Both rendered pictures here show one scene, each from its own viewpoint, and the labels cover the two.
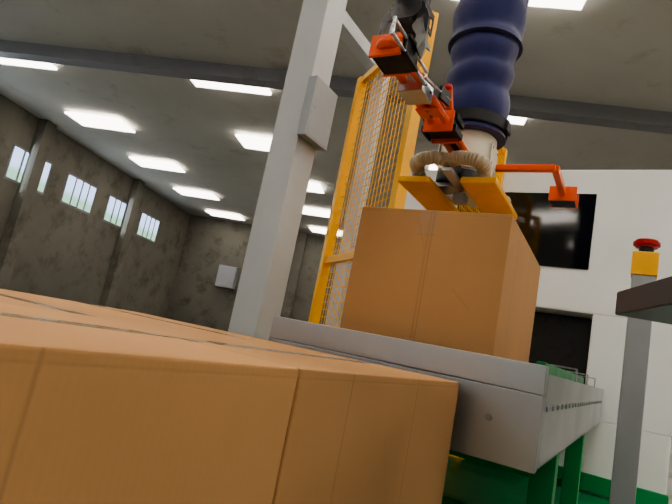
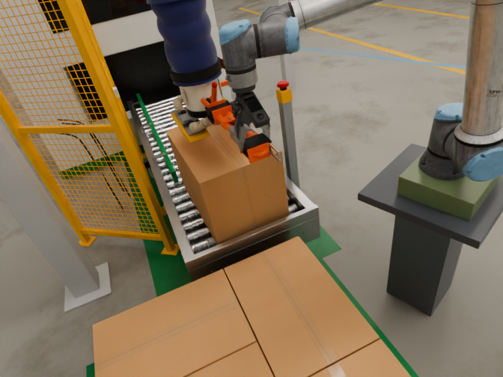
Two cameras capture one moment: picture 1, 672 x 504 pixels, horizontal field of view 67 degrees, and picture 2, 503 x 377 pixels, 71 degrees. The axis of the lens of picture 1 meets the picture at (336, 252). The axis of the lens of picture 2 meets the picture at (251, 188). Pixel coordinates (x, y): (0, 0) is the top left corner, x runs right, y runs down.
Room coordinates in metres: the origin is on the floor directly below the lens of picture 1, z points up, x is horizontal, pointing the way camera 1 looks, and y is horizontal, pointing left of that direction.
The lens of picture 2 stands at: (0.38, 0.73, 1.79)
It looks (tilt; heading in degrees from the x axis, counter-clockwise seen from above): 37 degrees down; 312
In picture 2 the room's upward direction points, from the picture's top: 11 degrees counter-clockwise
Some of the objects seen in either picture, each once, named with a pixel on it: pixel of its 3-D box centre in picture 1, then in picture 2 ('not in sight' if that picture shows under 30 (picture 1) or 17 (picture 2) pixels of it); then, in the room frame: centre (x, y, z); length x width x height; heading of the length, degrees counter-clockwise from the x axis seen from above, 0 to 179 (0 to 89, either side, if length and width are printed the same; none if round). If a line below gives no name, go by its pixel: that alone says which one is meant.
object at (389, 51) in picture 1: (393, 55); (254, 147); (1.03, -0.04, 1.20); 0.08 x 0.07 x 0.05; 149
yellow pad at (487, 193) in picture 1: (491, 195); not in sight; (1.49, -0.43, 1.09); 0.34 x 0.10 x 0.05; 149
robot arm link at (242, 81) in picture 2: not in sight; (241, 77); (1.05, -0.06, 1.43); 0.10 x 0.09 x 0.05; 58
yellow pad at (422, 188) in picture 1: (432, 193); (188, 120); (1.59, -0.27, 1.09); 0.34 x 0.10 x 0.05; 149
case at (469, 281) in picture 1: (450, 303); (225, 172); (1.53, -0.37, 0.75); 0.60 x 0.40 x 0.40; 151
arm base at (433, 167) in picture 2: not in sight; (445, 156); (0.56, -0.68, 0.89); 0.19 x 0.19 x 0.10
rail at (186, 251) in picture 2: not in sight; (153, 163); (2.40, -0.51, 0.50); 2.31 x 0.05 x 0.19; 148
